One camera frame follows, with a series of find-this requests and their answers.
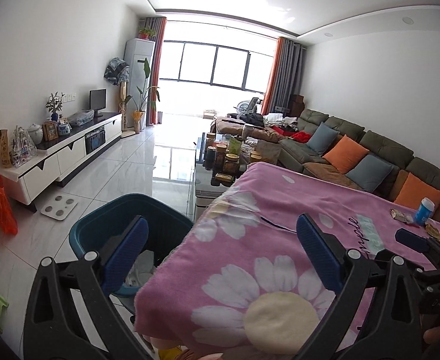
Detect dark teal trash bin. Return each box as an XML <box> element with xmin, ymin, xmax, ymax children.
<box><xmin>69</xmin><ymin>193</ymin><xmax>193</xmax><ymax>314</ymax></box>

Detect yellow snack wrapper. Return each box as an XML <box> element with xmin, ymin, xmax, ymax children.
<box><xmin>425</xmin><ymin>223</ymin><xmax>440</xmax><ymax>241</ymax></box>

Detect snack wrapper on blanket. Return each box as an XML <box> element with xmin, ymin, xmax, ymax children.
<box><xmin>390</xmin><ymin>209</ymin><xmax>414</xmax><ymax>224</ymax></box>

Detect white bathroom scale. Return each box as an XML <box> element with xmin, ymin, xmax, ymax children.
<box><xmin>40</xmin><ymin>193</ymin><xmax>78</xmax><ymax>221</ymax></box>

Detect blue white bottle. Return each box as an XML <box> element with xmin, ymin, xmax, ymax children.
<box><xmin>413</xmin><ymin>197</ymin><xmax>436</xmax><ymax>227</ymax></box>

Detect orange cushion near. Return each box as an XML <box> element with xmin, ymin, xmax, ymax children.
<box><xmin>394</xmin><ymin>173</ymin><xmax>440</xmax><ymax>211</ymax></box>

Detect orange cushion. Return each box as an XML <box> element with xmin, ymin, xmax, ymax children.
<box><xmin>323</xmin><ymin>136</ymin><xmax>370</xmax><ymax>174</ymax></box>
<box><xmin>394</xmin><ymin>173</ymin><xmax>440</xmax><ymax>211</ymax></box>

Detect pink daisy blanket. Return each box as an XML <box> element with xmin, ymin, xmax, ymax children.
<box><xmin>135</xmin><ymin>163</ymin><xmax>440</xmax><ymax>359</ymax></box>

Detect grey-blue cushion near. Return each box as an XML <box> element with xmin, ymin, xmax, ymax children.
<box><xmin>346</xmin><ymin>154</ymin><xmax>393</xmax><ymax>193</ymax></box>

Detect grey-blue cushion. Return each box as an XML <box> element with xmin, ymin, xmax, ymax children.
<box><xmin>346</xmin><ymin>154</ymin><xmax>393</xmax><ymax>193</ymax></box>
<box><xmin>306</xmin><ymin>123</ymin><xmax>339</xmax><ymax>155</ymax></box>

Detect orange mesh bag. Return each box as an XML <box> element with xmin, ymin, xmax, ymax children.
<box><xmin>0</xmin><ymin>174</ymin><xmax>18</xmax><ymax>236</ymax></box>

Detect olive green sectional sofa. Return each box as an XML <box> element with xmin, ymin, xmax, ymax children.
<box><xmin>212</xmin><ymin>109</ymin><xmax>440</xmax><ymax>222</ymax></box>

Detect white black TV cabinet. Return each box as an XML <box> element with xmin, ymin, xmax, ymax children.
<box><xmin>0</xmin><ymin>112</ymin><xmax>123</xmax><ymax>211</ymax></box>

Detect orange cushion far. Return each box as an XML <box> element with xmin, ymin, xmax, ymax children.
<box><xmin>323</xmin><ymin>136</ymin><xmax>370</xmax><ymax>174</ymax></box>

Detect clear plastic gift bag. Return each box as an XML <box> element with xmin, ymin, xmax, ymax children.
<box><xmin>10</xmin><ymin>126</ymin><xmax>36</xmax><ymax>167</ymax></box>

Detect grey-blue cushion far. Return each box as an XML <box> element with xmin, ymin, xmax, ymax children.
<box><xmin>306</xmin><ymin>123</ymin><xmax>339</xmax><ymax>155</ymax></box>

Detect white ceramic jar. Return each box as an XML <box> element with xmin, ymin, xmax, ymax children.
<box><xmin>27</xmin><ymin>124</ymin><xmax>44</xmax><ymax>146</ymax></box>

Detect red cloth on sofa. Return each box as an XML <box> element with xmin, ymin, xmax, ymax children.
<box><xmin>271</xmin><ymin>126</ymin><xmax>312</xmax><ymax>143</ymax></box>

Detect tall patterned wooden vase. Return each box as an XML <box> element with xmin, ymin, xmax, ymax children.
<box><xmin>0</xmin><ymin>128</ymin><xmax>12</xmax><ymax>168</ymax></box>

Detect small plant blue vase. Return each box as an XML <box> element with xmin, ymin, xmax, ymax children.
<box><xmin>45</xmin><ymin>92</ymin><xmax>66</xmax><ymax>122</ymax></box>

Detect glass coffee table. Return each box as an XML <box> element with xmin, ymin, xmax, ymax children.
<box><xmin>189</xmin><ymin>133</ymin><xmax>257</xmax><ymax>221</ymax></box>

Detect small black monitor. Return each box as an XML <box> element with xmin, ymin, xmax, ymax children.
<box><xmin>89</xmin><ymin>88</ymin><xmax>106</xmax><ymax>118</ymax></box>

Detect tall green potted plant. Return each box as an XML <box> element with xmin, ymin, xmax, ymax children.
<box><xmin>126</xmin><ymin>58</ymin><xmax>159</xmax><ymax>134</ymax></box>

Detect covered standing fan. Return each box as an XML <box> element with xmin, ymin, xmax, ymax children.
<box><xmin>104</xmin><ymin>57</ymin><xmax>130</xmax><ymax>86</ymax></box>

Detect right orange grey curtain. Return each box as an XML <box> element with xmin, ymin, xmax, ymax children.
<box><xmin>261</xmin><ymin>37</ymin><xmax>306</xmax><ymax>115</ymax></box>

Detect orange grey curtain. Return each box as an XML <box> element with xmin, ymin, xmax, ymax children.
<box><xmin>261</xmin><ymin>37</ymin><xmax>306</xmax><ymax>115</ymax></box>
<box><xmin>145</xmin><ymin>16</ymin><xmax>167</xmax><ymax>125</ymax></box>

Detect left orange grey curtain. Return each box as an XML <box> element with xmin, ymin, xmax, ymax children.
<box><xmin>145</xmin><ymin>16</ymin><xmax>167</xmax><ymax>125</ymax></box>

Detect wooden picture frame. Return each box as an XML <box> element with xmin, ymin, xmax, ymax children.
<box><xmin>42</xmin><ymin>121</ymin><xmax>59</xmax><ymax>141</ymax></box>

